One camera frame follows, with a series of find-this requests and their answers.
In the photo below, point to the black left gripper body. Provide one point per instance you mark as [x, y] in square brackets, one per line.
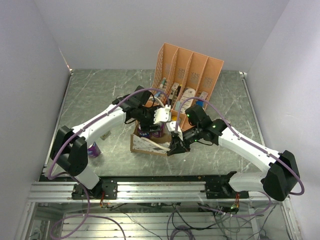
[146, 117]

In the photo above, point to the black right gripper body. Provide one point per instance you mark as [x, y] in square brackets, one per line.
[191, 136]

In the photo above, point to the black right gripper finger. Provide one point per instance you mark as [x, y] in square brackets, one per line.
[177, 150]
[176, 143]

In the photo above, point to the canvas bag with rope handles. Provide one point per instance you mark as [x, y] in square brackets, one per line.
[154, 145]

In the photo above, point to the purple Fanta can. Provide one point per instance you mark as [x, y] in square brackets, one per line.
[143, 134]
[93, 150]

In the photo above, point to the purple soda can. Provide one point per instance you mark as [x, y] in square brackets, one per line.
[158, 130]

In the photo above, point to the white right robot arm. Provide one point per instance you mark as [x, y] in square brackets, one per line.
[278, 173]

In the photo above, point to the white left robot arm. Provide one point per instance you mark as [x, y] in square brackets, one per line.
[69, 152]

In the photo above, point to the blue small box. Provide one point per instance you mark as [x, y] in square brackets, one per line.
[200, 103]

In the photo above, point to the black marker pen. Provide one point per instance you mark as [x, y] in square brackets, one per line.
[173, 92]

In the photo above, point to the pink small box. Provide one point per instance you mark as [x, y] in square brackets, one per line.
[203, 95]

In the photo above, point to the white oval labelled pouch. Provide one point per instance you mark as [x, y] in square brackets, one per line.
[188, 93]

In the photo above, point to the small white red box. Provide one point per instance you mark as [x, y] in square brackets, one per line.
[104, 136]

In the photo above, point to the peach plastic desk organizer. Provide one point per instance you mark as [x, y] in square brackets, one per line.
[188, 68]

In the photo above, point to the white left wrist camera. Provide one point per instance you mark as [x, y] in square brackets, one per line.
[162, 115]

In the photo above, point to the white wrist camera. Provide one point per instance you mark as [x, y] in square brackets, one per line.
[173, 127]
[162, 115]

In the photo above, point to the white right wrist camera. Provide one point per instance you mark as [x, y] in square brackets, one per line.
[173, 127]

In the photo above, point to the aluminium mounting rail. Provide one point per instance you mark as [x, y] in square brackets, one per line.
[135, 192]

